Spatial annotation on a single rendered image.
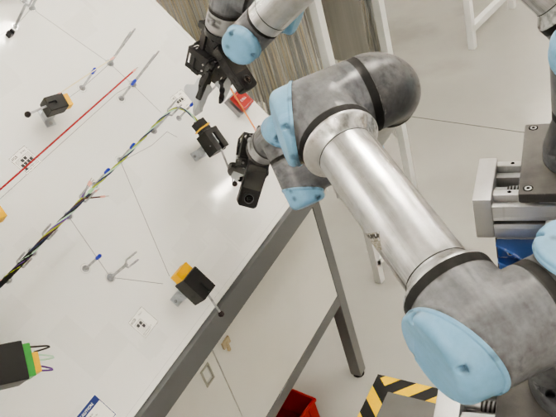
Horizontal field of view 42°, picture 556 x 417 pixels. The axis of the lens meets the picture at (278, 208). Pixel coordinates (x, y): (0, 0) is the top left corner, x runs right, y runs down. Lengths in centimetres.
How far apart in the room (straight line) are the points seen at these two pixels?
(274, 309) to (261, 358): 13
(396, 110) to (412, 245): 28
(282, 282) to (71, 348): 68
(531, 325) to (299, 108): 43
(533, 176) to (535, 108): 248
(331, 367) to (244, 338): 82
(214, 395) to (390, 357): 97
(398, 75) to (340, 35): 168
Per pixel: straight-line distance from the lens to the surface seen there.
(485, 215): 137
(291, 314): 202
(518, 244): 138
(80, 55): 179
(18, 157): 160
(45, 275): 152
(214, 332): 165
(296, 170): 140
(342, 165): 94
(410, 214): 86
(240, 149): 160
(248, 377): 189
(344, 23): 268
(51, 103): 161
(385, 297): 280
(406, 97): 106
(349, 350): 245
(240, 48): 136
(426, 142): 363
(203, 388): 173
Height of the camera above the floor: 193
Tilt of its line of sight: 34 degrees down
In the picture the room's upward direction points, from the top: 18 degrees counter-clockwise
